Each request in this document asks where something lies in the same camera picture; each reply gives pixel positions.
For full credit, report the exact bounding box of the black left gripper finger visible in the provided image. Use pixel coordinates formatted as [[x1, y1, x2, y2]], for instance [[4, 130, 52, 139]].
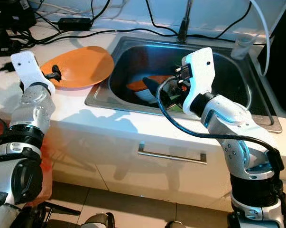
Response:
[[46, 64, 64, 82]]

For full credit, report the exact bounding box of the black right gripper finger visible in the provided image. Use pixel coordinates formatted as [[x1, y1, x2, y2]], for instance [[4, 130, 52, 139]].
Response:
[[143, 77, 167, 103]]

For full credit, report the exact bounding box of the orange plastic bowl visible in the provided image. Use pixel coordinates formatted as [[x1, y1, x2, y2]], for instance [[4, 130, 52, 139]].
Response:
[[126, 75, 172, 92]]

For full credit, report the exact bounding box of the orange plastic plate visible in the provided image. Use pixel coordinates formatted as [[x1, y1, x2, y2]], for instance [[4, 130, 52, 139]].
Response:
[[41, 46, 115, 89]]

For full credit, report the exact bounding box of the white bowl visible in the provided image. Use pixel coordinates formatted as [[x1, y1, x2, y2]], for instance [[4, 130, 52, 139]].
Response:
[[133, 88, 157, 104]]

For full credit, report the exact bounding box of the green plate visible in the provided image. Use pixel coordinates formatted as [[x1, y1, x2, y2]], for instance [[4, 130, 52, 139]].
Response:
[[164, 97, 184, 111]]

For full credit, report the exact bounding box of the black power adapter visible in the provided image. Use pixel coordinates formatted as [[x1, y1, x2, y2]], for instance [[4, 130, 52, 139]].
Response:
[[57, 18, 93, 31]]

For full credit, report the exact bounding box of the stainless steel sink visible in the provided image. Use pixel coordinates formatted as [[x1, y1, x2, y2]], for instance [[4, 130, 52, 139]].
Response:
[[85, 36, 282, 133]]

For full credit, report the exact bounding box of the black power strip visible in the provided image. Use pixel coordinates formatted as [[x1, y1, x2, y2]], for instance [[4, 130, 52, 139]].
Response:
[[0, 28, 20, 57]]

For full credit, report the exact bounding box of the dark metal faucet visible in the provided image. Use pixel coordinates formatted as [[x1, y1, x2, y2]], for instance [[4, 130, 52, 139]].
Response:
[[177, 0, 194, 43]]

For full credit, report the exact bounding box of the black charger box with label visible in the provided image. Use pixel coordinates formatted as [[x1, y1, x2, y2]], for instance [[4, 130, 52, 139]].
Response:
[[0, 0, 37, 31]]

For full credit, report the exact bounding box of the clear glass cup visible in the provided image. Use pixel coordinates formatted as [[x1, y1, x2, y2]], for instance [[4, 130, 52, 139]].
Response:
[[232, 32, 259, 60]]

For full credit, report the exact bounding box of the white base cabinet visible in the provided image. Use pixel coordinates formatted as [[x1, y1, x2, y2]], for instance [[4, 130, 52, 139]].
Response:
[[48, 128, 233, 212]]

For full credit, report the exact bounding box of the black countertop appliance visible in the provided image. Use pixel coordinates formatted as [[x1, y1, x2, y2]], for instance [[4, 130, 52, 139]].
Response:
[[257, 0, 286, 124]]

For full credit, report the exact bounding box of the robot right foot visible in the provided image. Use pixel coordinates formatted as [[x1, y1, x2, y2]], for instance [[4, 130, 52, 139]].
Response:
[[164, 221, 187, 228]]

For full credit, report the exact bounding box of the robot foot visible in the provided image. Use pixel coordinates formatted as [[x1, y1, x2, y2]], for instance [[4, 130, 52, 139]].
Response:
[[81, 212, 113, 228], [164, 221, 187, 228]]

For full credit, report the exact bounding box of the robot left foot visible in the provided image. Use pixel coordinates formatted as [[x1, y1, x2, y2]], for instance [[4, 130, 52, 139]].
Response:
[[81, 212, 113, 228]]

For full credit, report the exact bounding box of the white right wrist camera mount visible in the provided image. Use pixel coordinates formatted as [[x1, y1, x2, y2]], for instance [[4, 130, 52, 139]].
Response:
[[176, 47, 216, 116]]

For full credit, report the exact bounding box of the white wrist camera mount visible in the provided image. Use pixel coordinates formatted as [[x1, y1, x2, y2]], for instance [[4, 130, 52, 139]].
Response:
[[176, 47, 216, 116], [10, 51, 57, 94]]

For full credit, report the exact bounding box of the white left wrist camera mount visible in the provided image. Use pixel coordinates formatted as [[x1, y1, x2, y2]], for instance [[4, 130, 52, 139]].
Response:
[[10, 51, 57, 94]]

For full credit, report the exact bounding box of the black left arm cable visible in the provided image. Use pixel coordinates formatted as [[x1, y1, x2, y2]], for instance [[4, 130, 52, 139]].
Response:
[[0, 62, 15, 79]]

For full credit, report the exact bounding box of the long metal drawer handle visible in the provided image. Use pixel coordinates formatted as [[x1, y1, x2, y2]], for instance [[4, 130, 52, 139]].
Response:
[[138, 142, 208, 164]]

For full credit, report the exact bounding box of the white hose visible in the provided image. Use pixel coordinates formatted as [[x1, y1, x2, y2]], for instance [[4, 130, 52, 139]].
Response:
[[249, 0, 270, 76]]

